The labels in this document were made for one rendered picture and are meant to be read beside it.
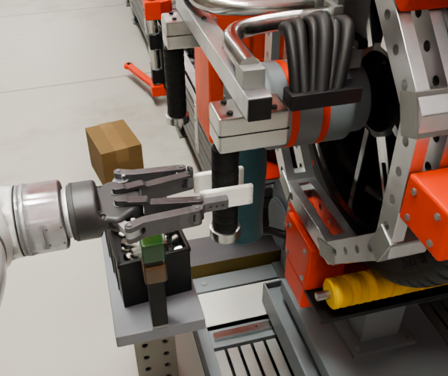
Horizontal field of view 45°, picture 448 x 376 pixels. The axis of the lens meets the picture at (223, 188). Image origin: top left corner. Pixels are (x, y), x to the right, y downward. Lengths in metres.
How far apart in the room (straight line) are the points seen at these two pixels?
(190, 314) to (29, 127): 1.77
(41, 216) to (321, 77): 0.36
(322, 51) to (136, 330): 0.63
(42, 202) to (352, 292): 0.59
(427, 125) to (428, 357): 0.79
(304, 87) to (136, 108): 2.11
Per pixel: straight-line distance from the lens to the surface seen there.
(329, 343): 1.34
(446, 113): 0.69
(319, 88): 0.65
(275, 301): 1.51
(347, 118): 0.88
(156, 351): 1.43
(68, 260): 1.90
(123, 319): 1.08
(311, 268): 1.07
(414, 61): 0.69
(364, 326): 1.30
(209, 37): 0.80
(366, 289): 1.05
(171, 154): 2.35
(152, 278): 0.96
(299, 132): 0.85
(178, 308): 1.09
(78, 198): 0.68
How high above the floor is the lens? 1.26
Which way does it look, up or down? 36 degrees down
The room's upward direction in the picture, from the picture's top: straight up
